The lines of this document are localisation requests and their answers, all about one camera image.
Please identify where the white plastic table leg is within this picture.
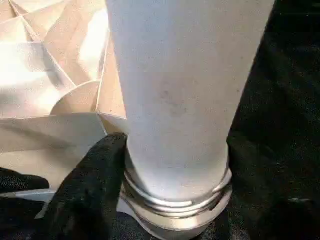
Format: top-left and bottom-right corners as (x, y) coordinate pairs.
(104, 0), (275, 215)

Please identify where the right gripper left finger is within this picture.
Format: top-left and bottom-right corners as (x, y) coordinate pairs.
(47, 132), (151, 240)

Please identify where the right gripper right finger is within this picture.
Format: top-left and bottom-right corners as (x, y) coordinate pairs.
(199, 136), (320, 240)

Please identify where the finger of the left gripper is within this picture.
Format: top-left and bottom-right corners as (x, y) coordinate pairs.
(0, 166), (50, 194)

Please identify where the white plastic table top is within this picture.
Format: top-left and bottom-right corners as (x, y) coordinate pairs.
(0, 0), (234, 238)

